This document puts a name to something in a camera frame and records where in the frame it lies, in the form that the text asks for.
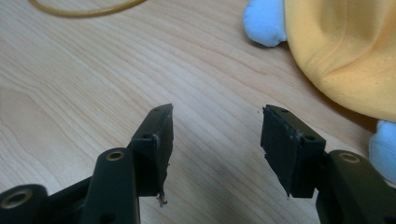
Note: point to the yellow cloth garment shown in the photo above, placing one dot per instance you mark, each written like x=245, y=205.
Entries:
x=348, y=53

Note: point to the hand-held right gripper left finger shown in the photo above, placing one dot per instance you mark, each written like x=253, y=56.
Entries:
x=152, y=149

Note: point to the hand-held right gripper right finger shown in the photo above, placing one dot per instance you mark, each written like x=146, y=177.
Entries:
x=289, y=149

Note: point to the blue plush toy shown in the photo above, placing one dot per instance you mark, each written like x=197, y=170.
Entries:
x=264, y=21

